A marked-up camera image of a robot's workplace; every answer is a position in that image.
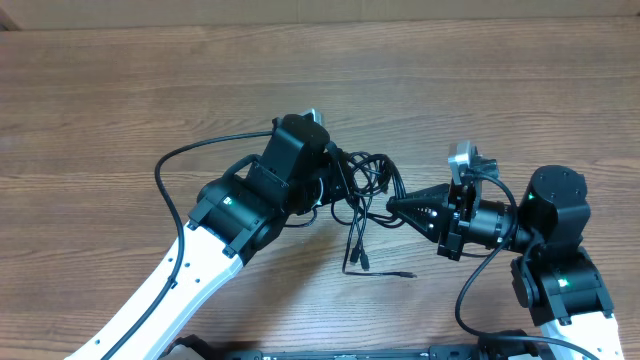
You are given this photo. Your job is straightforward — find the black USB cable bundle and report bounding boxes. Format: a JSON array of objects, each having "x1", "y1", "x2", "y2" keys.
[{"x1": 329, "y1": 149, "x2": 418, "y2": 279}]

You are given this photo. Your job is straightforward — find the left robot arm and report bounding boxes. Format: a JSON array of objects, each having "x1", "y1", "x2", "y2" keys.
[{"x1": 71, "y1": 109, "x2": 349, "y2": 359}]

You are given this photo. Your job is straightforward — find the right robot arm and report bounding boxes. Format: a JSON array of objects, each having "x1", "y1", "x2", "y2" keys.
[{"x1": 387, "y1": 162, "x2": 623, "y2": 359}]

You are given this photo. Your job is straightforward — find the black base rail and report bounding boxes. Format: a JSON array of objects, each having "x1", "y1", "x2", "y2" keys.
[{"x1": 159, "y1": 334, "x2": 551, "y2": 360}]

